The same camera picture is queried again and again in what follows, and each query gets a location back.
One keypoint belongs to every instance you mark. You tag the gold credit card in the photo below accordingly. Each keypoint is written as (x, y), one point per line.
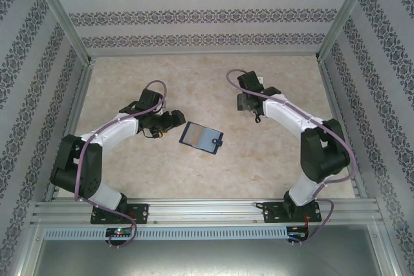
(193, 133)

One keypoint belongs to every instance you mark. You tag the blue leather card holder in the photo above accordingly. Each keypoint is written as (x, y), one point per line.
(207, 142)

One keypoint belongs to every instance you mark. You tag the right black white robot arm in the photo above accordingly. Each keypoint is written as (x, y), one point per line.
(323, 159)

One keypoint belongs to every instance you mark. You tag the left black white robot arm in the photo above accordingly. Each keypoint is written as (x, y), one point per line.
(71, 163)

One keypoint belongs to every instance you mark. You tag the small green circuit board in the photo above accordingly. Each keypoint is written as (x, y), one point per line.
(296, 233)
(118, 232)

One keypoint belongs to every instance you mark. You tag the grey metal sheet shelf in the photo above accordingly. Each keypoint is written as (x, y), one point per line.
(207, 260)

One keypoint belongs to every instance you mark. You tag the left white camera bracket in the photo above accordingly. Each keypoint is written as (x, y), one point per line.
(162, 107)

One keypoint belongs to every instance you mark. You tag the white camera bracket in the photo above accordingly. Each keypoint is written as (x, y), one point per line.
(162, 107)
(260, 79)

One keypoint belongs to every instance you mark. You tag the right white camera bracket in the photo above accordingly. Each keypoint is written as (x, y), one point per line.
(260, 79)

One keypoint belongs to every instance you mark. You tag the short aluminium cross rail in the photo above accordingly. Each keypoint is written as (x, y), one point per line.
(203, 54)

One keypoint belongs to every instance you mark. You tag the aluminium table edge rail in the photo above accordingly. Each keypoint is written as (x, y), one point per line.
(341, 127)
(72, 114)

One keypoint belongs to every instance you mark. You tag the long aluminium mounting rail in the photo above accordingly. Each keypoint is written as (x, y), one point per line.
(207, 211)

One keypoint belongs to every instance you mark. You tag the aluminium frame post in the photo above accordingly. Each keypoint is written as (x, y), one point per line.
(59, 7)
(346, 7)

